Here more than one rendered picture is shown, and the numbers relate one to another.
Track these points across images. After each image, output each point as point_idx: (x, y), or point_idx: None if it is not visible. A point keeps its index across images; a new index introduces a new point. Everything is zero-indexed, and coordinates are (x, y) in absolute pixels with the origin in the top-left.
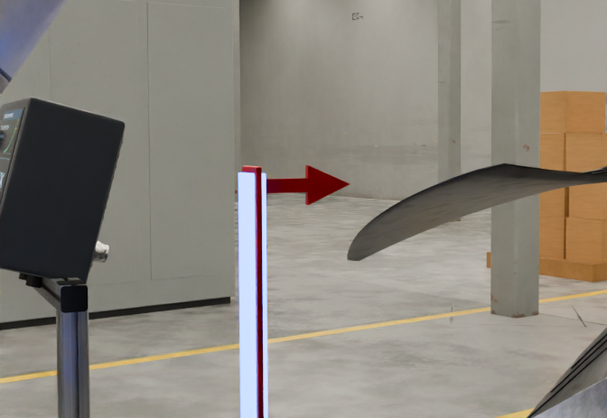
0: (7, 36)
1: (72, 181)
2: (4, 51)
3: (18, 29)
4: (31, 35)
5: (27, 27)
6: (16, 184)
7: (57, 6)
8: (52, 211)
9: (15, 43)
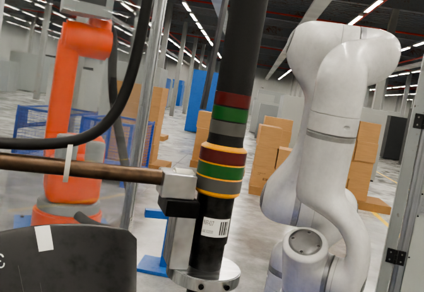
0: (283, 284)
1: None
2: (284, 288)
3: (284, 284)
4: (288, 287)
5: (285, 284)
6: None
7: (290, 282)
8: None
9: (285, 287)
